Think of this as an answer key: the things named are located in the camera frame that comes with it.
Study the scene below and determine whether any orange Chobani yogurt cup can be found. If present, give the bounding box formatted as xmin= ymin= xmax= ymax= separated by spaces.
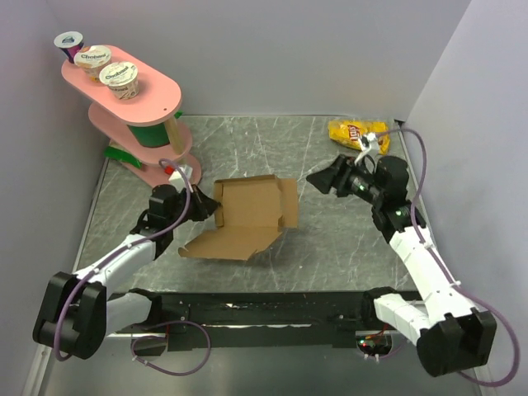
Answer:
xmin=73 ymin=45 xmax=111 ymax=81

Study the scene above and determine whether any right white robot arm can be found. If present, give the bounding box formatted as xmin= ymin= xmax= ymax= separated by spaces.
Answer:
xmin=306 ymin=155 xmax=497 ymax=377

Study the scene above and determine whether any purple yogurt cup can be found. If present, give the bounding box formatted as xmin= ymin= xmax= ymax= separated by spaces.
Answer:
xmin=54 ymin=31 xmax=84 ymax=64

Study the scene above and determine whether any yellow chips bag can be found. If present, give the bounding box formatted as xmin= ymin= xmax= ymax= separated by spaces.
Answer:
xmin=328 ymin=120 xmax=389 ymax=150

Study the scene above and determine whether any purple cable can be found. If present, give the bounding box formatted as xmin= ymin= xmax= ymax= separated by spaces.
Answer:
xmin=373 ymin=127 xmax=521 ymax=387
xmin=362 ymin=329 xmax=409 ymax=364
xmin=53 ymin=158 xmax=195 ymax=362
xmin=130 ymin=321 xmax=212 ymax=376

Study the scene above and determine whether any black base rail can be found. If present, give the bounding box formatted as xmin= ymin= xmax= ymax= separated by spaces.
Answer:
xmin=98 ymin=290 xmax=417 ymax=352

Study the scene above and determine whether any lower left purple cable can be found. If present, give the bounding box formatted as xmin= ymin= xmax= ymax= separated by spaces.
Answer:
xmin=130 ymin=321 xmax=212 ymax=376

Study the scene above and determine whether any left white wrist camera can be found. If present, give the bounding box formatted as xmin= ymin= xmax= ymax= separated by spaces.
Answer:
xmin=164 ymin=165 xmax=193 ymax=189

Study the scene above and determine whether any white Chobani yogurt cup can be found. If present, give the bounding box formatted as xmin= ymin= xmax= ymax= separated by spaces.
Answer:
xmin=99 ymin=61 xmax=139 ymax=100

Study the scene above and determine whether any pink tiered shelf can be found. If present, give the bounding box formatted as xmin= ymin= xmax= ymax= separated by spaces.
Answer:
xmin=61 ymin=45 xmax=202 ymax=187

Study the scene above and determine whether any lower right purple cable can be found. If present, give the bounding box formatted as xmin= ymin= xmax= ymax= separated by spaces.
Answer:
xmin=362 ymin=329 xmax=409 ymax=364

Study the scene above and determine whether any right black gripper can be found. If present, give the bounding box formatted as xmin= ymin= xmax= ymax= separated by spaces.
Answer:
xmin=305 ymin=154 xmax=384 ymax=206

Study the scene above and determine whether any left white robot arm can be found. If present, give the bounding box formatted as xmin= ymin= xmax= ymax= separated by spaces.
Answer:
xmin=32 ymin=184 xmax=221 ymax=361

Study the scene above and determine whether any brown cardboard box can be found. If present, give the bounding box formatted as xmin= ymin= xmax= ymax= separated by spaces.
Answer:
xmin=178 ymin=175 xmax=299 ymax=261

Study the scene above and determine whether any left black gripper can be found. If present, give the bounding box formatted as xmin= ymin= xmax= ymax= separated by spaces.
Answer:
xmin=167 ymin=183 xmax=221 ymax=229

